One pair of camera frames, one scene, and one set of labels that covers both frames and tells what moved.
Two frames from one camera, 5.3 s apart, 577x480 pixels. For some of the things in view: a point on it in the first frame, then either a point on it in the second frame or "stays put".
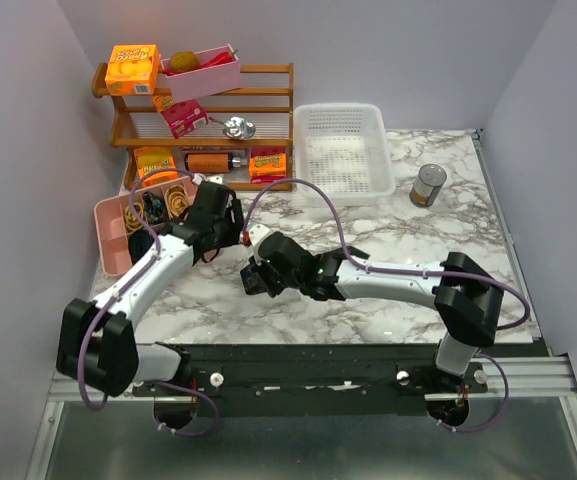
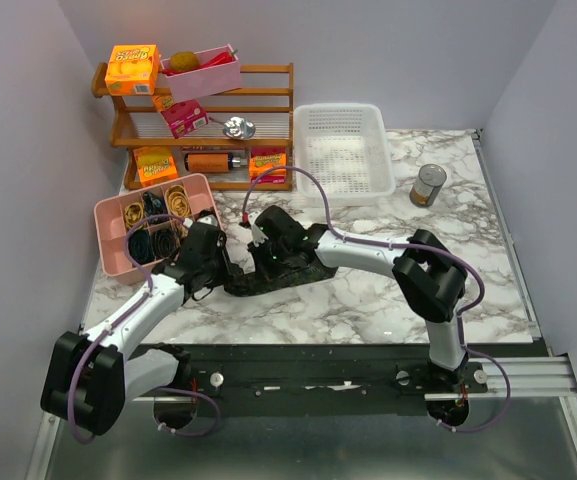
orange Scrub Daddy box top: x=132 y=69 stays put
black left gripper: x=234 y=233 -> x=226 y=266
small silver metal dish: x=237 y=127 stays put
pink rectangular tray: x=202 y=73 stays put
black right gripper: x=259 y=265 -> x=260 y=264
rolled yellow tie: x=134 y=214 stays put
